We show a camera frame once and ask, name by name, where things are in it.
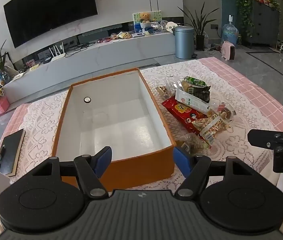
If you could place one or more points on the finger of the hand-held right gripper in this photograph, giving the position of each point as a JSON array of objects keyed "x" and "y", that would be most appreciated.
[{"x": 259, "y": 137}]

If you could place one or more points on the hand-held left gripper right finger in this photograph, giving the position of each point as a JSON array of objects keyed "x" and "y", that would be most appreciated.
[{"x": 181, "y": 161}]

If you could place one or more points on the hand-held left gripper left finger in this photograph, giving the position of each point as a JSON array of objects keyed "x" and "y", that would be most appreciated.
[{"x": 104, "y": 158}]

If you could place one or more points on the olive clear snack packet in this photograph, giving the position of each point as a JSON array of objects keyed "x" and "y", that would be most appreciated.
[{"x": 194, "y": 143}]

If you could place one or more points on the orange cardboard box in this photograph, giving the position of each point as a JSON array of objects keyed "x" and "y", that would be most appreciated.
[{"x": 121, "y": 120}]

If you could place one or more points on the clear packet pink label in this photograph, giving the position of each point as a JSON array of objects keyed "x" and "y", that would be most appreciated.
[{"x": 225, "y": 111}]

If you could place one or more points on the gold striped snack packet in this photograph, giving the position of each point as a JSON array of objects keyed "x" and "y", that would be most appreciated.
[{"x": 211, "y": 126}]

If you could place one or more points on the large red snack packet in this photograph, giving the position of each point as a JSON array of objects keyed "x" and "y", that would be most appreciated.
[{"x": 179, "y": 110}]

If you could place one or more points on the white packet red label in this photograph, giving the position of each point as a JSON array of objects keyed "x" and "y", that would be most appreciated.
[{"x": 189, "y": 100}]

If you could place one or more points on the dark green snack packet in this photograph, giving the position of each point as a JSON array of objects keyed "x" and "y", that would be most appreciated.
[{"x": 201, "y": 93}]

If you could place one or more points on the clear nut packet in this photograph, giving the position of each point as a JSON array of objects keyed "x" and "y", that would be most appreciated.
[{"x": 165, "y": 90}]

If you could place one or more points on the green label snack packet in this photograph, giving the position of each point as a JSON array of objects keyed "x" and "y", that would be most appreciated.
[{"x": 194, "y": 81}]

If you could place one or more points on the pink heater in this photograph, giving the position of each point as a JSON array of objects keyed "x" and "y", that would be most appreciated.
[{"x": 227, "y": 51}]

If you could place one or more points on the black notebook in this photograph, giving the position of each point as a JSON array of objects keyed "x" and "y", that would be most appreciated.
[{"x": 11, "y": 152}]

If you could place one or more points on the dark grey cabinet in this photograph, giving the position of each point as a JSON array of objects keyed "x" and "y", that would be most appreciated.
[{"x": 264, "y": 25}]

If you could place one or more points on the white marble TV console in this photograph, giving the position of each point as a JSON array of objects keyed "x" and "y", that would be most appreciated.
[{"x": 94, "y": 60}]

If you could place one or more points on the blue water jug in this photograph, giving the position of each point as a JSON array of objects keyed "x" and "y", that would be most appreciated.
[{"x": 230, "y": 33}]

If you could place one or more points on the black pen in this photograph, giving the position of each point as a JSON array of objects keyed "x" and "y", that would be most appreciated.
[{"x": 1, "y": 157}]

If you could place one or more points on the white router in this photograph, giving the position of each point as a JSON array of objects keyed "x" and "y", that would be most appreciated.
[{"x": 57, "y": 57}]

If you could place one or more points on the long-leaf potted plant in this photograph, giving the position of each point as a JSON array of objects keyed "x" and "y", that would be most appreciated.
[{"x": 201, "y": 41}]

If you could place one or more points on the white water pump dispenser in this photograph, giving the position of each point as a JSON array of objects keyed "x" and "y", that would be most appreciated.
[{"x": 230, "y": 18}]

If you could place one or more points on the blue-grey trash can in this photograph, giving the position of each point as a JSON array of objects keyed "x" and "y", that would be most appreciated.
[{"x": 184, "y": 42}]

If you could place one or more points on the trailing vine plant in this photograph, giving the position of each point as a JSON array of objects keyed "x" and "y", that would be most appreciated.
[{"x": 242, "y": 5}]

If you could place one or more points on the assorted yellow snack bags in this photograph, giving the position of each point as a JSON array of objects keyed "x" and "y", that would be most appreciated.
[{"x": 121, "y": 35}]

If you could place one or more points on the white scale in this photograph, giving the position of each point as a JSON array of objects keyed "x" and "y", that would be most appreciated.
[{"x": 139, "y": 35}]

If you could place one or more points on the blue white jar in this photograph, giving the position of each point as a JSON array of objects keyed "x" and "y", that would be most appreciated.
[{"x": 148, "y": 31}]

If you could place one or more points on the teddy bear picture box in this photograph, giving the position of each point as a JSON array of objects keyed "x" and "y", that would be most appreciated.
[{"x": 156, "y": 16}]

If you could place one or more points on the brown teddy bear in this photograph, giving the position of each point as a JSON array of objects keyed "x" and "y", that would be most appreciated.
[{"x": 145, "y": 17}]

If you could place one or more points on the black curved television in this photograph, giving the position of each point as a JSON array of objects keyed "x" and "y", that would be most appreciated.
[{"x": 51, "y": 10}]

